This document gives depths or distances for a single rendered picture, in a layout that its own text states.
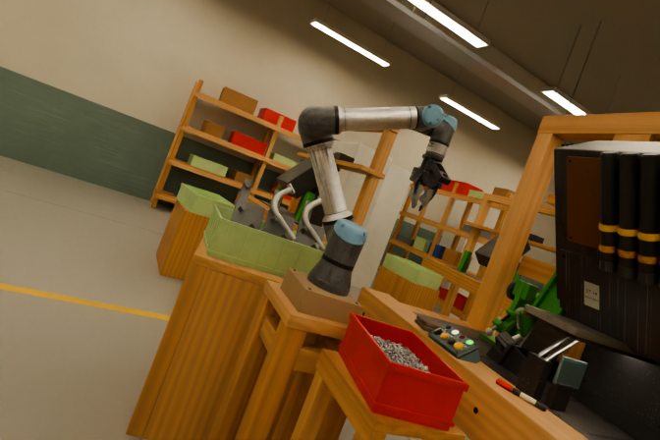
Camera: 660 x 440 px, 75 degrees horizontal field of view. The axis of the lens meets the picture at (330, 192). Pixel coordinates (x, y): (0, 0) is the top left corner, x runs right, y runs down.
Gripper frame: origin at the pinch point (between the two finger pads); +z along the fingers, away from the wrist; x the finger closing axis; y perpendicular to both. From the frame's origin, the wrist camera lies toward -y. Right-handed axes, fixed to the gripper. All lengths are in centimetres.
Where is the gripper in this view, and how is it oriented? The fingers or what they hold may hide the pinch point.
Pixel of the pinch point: (418, 206)
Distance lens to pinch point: 162.5
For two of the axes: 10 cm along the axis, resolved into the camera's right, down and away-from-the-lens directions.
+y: -3.6, -1.3, 9.2
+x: -8.6, -3.3, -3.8
